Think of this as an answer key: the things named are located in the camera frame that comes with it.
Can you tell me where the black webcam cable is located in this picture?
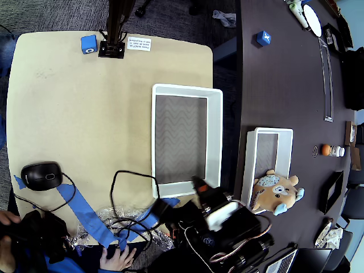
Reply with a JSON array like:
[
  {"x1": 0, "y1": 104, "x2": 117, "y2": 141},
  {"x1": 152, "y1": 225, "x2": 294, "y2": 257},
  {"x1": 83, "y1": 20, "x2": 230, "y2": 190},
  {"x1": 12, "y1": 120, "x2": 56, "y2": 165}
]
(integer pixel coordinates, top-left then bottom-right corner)
[{"x1": 109, "y1": 169, "x2": 162, "y2": 251}]

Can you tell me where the blue cube with white ring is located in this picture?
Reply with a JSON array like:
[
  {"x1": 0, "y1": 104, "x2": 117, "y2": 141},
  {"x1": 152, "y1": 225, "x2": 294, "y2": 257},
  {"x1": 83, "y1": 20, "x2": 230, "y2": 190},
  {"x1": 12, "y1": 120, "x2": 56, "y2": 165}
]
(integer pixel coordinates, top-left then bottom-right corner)
[{"x1": 80, "y1": 34, "x2": 98, "y2": 55}]

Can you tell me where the short blue tape strip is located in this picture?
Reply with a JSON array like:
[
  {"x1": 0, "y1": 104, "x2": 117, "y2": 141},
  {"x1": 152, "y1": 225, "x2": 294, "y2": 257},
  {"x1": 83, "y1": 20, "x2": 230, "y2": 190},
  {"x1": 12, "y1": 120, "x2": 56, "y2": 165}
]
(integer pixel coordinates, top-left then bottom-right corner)
[{"x1": 118, "y1": 197, "x2": 181, "y2": 251}]

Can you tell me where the small blue tape piece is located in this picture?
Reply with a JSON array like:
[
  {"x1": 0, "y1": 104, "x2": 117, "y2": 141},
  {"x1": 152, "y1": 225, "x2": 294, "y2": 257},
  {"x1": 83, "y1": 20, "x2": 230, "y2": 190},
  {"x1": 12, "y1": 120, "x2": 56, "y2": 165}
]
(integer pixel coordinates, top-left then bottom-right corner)
[{"x1": 13, "y1": 175, "x2": 27, "y2": 191}]

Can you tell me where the tan plush bear toy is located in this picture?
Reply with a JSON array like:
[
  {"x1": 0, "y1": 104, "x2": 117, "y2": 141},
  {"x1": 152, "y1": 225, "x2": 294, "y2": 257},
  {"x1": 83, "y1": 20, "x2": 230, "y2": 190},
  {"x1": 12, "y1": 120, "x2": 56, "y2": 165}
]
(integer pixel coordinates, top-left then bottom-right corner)
[{"x1": 249, "y1": 169, "x2": 305, "y2": 217}]

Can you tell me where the white round plate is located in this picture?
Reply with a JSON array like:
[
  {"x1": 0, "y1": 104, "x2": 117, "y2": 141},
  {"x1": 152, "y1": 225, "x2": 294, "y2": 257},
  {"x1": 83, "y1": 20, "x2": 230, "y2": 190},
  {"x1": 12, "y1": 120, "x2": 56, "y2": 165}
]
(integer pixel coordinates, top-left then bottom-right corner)
[{"x1": 301, "y1": 3, "x2": 323, "y2": 38}]

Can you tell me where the black office chair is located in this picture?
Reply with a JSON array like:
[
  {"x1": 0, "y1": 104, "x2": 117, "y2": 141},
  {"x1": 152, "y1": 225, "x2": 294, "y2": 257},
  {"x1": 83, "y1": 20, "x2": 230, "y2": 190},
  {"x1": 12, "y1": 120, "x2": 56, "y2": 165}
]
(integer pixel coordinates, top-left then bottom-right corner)
[
  {"x1": 345, "y1": 167, "x2": 364, "y2": 220},
  {"x1": 331, "y1": 230, "x2": 356, "y2": 273}
]

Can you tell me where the clear crinkled plastic wrap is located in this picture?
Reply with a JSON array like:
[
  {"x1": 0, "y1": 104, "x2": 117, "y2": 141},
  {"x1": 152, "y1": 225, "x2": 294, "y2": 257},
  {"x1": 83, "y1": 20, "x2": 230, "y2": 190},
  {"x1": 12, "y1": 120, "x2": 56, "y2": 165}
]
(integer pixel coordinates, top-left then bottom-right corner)
[{"x1": 68, "y1": 206, "x2": 176, "y2": 253}]

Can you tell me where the crumpled white tissue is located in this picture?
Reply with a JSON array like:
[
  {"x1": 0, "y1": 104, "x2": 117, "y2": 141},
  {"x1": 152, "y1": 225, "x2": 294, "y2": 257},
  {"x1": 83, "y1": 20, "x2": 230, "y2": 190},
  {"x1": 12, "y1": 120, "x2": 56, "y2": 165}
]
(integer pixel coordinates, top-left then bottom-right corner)
[{"x1": 324, "y1": 227, "x2": 344, "y2": 251}]

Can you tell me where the blue cube with white X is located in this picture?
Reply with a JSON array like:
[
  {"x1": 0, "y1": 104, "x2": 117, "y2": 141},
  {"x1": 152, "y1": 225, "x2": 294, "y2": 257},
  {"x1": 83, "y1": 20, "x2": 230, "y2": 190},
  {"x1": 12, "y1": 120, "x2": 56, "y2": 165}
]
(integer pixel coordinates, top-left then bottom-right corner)
[{"x1": 255, "y1": 30, "x2": 272, "y2": 46}]

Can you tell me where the white pill bottle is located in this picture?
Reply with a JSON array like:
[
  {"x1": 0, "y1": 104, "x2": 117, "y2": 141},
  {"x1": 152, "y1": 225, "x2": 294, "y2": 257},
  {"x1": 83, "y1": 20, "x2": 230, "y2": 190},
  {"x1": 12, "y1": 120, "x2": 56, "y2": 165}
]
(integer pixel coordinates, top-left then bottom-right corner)
[{"x1": 329, "y1": 145, "x2": 346, "y2": 158}]

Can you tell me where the right forearm blue sleeve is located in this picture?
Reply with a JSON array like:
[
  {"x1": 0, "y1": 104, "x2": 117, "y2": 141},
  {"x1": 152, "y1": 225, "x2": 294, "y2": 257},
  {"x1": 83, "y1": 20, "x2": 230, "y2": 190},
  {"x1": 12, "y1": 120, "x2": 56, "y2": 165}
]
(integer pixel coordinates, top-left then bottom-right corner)
[{"x1": 45, "y1": 250, "x2": 105, "y2": 273}]

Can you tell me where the small white plastic bin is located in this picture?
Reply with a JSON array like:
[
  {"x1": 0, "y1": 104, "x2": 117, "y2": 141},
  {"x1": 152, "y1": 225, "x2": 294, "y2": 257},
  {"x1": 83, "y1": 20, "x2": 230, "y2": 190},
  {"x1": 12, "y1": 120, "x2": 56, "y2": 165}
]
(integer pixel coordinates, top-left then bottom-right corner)
[{"x1": 240, "y1": 127, "x2": 294, "y2": 213}]

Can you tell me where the large white plastic bin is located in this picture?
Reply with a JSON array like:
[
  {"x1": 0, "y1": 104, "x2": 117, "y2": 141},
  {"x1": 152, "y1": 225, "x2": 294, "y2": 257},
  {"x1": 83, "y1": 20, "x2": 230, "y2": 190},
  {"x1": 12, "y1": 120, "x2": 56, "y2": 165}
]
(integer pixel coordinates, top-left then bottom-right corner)
[{"x1": 151, "y1": 82, "x2": 224, "y2": 200}]

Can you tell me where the black webcam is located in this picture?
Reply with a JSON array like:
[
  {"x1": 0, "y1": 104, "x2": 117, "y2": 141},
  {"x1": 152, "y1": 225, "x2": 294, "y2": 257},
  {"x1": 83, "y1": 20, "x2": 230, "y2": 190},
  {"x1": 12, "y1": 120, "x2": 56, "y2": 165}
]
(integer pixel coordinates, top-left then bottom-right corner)
[{"x1": 149, "y1": 198, "x2": 171, "y2": 226}]

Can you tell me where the white printed paper note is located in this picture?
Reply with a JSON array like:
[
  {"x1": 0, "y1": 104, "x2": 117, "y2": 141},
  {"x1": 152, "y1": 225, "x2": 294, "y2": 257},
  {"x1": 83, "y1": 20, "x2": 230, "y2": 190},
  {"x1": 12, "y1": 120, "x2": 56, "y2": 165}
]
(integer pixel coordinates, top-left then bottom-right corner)
[{"x1": 126, "y1": 36, "x2": 152, "y2": 53}]

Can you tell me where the black mouse cable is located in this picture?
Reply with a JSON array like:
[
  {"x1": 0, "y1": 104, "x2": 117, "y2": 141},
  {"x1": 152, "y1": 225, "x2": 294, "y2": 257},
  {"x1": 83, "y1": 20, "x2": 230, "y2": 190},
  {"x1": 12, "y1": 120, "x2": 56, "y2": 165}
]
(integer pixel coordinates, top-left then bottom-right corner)
[{"x1": 13, "y1": 172, "x2": 77, "y2": 213}]

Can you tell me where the black computer mouse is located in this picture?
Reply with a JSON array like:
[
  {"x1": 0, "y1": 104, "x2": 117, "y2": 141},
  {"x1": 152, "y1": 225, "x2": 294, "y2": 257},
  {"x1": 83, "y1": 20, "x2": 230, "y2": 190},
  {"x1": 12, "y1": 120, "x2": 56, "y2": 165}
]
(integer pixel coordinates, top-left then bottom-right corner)
[{"x1": 20, "y1": 161, "x2": 64, "y2": 192}]

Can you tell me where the patterned snack wrapper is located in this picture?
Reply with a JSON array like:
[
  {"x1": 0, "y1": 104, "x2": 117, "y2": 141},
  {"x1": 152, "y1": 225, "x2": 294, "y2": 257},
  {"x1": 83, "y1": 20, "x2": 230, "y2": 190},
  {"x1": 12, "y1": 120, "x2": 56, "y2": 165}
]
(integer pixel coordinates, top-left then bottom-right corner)
[{"x1": 314, "y1": 218, "x2": 334, "y2": 247}]

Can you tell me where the brown cardboard box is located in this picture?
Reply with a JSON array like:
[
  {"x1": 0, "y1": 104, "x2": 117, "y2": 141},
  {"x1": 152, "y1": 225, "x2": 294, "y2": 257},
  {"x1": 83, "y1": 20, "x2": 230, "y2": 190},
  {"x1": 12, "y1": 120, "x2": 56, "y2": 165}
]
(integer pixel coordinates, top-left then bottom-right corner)
[{"x1": 344, "y1": 121, "x2": 358, "y2": 147}]

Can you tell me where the black rectangular tray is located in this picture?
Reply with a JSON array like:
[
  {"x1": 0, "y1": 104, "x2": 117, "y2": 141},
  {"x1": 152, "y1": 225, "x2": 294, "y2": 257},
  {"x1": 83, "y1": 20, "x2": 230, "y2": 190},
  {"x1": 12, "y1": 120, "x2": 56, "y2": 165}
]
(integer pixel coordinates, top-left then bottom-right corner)
[{"x1": 318, "y1": 170, "x2": 345, "y2": 216}]

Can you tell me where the grey cloth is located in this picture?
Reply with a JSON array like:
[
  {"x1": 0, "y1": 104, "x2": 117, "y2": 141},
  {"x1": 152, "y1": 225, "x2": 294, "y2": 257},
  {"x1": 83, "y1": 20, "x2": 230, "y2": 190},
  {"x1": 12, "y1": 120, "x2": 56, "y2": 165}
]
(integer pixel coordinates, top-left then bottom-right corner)
[{"x1": 212, "y1": 10, "x2": 237, "y2": 28}]

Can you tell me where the flat brown cardboard piece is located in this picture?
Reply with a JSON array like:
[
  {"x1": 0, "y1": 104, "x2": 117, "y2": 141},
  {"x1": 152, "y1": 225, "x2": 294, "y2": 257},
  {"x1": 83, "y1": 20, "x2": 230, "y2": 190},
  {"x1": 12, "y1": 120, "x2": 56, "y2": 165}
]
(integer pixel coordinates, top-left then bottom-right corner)
[{"x1": 349, "y1": 146, "x2": 362, "y2": 171}]

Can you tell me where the person's left hand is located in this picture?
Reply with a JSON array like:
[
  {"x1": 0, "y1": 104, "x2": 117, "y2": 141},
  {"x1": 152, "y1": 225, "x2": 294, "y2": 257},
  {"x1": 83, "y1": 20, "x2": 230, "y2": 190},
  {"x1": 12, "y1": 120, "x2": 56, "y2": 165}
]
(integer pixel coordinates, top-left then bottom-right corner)
[{"x1": 0, "y1": 209, "x2": 21, "y2": 270}]

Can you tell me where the white bottle green cap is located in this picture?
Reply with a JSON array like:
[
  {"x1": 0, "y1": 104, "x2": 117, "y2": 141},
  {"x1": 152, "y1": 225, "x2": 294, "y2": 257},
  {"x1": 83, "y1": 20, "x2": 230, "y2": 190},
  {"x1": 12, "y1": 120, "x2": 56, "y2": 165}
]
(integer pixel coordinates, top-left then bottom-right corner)
[{"x1": 288, "y1": 2, "x2": 311, "y2": 29}]

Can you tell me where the open laptop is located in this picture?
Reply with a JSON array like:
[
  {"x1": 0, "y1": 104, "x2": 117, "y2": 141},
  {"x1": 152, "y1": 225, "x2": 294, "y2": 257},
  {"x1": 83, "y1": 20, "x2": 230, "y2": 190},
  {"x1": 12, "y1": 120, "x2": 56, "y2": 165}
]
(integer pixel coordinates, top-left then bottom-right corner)
[{"x1": 266, "y1": 246, "x2": 333, "y2": 273}]

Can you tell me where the black open case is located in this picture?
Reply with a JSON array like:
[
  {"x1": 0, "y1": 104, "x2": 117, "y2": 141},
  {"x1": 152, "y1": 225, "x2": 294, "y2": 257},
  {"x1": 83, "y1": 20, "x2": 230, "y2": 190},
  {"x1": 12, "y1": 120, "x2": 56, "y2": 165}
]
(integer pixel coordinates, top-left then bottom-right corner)
[{"x1": 322, "y1": 16, "x2": 355, "y2": 54}]

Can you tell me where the black camera stand pole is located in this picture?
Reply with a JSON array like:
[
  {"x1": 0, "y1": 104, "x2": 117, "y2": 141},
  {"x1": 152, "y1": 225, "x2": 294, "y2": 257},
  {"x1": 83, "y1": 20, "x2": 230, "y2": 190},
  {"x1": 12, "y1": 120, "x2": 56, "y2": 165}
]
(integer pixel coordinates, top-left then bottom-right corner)
[{"x1": 98, "y1": 0, "x2": 135, "y2": 59}]

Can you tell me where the long blue tape strip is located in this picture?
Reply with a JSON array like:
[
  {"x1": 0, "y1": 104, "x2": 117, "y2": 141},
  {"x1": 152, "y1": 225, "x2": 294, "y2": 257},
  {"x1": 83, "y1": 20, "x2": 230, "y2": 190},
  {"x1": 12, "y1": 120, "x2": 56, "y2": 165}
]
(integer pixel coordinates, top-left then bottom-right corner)
[{"x1": 55, "y1": 183, "x2": 119, "y2": 250}]

